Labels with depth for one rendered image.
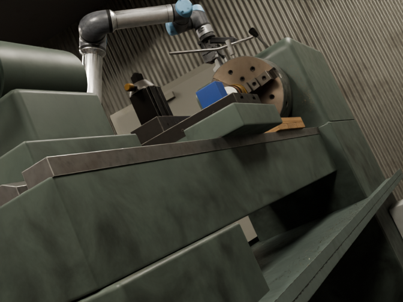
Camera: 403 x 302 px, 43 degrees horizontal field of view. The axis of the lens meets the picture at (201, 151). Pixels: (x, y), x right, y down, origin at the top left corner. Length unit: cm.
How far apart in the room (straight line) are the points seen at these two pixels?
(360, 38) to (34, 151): 448
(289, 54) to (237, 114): 97
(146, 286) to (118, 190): 16
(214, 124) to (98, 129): 32
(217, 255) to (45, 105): 38
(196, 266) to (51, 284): 22
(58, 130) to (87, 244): 27
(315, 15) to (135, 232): 451
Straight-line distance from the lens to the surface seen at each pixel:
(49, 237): 72
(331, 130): 206
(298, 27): 516
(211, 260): 86
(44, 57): 99
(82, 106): 98
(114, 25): 224
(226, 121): 118
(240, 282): 92
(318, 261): 100
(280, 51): 213
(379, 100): 501
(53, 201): 70
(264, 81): 193
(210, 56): 239
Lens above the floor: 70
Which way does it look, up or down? 8 degrees up
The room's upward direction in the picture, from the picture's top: 25 degrees counter-clockwise
